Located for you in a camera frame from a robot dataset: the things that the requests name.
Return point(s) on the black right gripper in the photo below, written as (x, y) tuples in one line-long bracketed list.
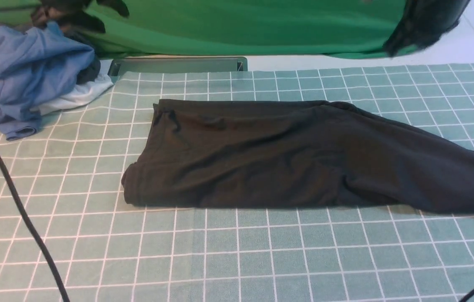
[(423, 24)]

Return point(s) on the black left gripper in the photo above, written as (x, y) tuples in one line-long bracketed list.
[(68, 14)]

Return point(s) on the dark gray long-sleeve shirt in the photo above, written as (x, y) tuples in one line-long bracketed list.
[(307, 154)]

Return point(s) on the white crumpled garment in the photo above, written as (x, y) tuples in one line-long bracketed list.
[(81, 95)]

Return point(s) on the blue crumpled garment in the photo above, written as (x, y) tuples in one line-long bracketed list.
[(36, 67)]

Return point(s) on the green backdrop cloth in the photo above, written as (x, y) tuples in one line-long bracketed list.
[(349, 29)]

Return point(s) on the green checkered tablecloth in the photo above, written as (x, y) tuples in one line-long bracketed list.
[(68, 177)]

